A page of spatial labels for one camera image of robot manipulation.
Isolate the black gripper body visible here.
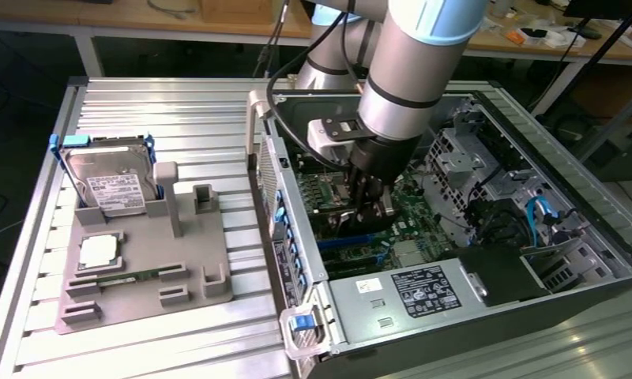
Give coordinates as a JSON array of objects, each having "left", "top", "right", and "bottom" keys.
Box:
[{"left": 345, "top": 133, "right": 425, "bottom": 186}]

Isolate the black Nvidia graphics card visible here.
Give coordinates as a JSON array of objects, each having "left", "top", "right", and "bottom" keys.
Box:
[{"left": 313, "top": 208, "right": 398, "bottom": 240}]

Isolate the blue expansion slot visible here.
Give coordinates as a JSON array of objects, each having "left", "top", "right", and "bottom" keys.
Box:
[{"left": 317, "top": 234, "right": 375, "bottom": 250}]

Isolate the CPU socket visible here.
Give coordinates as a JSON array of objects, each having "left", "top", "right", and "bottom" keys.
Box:
[{"left": 327, "top": 179, "right": 357, "bottom": 201}]

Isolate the green motherboard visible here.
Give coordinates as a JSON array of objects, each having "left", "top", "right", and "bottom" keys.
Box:
[{"left": 293, "top": 149, "right": 474, "bottom": 277}]

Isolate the silver chipset heatsink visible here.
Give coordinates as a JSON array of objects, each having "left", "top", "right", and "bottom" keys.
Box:
[{"left": 393, "top": 240, "right": 433, "bottom": 270}]

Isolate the metal disk bay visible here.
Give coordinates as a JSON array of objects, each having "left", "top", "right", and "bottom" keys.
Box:
[{"left": 429, "top": 126, "right": 504, "bottom": 189}]

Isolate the grey power supply unit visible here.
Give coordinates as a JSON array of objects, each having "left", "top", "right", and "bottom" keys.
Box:
[{"left": 326, "top": 259, "right": 486, "bottom": 345}]

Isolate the black plastic fan shroud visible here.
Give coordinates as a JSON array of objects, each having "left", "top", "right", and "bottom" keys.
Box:
[{"left": 458, "top": 245, "right": 553, "bottom": 308}]

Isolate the blue case latch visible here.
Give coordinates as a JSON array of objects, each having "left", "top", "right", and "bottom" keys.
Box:
[{"left": 287, "top": 313, "right": 314, "bottom": 332}]

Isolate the grey 3D-printed parts rack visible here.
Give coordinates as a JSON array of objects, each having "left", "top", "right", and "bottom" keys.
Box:
[{"left": 54, "top": 159, "right": 233, "bottom": 336}]

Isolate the black open PC case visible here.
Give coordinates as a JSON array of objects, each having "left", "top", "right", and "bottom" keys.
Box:
[{"left": 245, "top": 81, "right": 632, "bottom": 379}]

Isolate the black tripod stand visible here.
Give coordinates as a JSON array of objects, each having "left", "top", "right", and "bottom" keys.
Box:
[{"left": 525, "top": 0, "right": 632, "bottom": 115}]

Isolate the silver hard disk drive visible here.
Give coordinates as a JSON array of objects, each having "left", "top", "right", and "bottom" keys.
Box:
[{"left": 65, "top": 145, "right": 154, "bottom": 219}]

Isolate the green RAM stick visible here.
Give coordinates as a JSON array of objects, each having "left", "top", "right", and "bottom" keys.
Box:
[{"left": 91, "top": 269, "right": 162, "bottom": 283}]

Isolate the silver CPU chip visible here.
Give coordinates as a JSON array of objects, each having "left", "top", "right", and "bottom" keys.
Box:
[{"left": 77, "top": 235, "right": 125, "bottom": 270}]

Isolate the blue plastic disk carrier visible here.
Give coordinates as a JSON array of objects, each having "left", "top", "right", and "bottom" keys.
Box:
[{"left": 47, "top": 133, "right": 165, "bottom": 211}]

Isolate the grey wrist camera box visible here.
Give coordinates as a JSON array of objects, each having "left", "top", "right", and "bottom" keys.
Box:
[{"left": 305, "top": 117, "right": 378, "bottom": 167}]

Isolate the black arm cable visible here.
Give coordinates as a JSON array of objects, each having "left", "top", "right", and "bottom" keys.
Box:
[{"left": 250, "top": 0, "right": 354, "bottom": 171}]

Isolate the blue SATA wire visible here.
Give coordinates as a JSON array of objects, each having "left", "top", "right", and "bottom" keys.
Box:
[{"left": 524, "top": 196, "right": 560, "bottom": 248}]

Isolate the wooden desk with white frame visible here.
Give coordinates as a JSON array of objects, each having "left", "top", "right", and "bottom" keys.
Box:
[{"left": 0, "top": 0, "right": 632, "bottom": 80}]

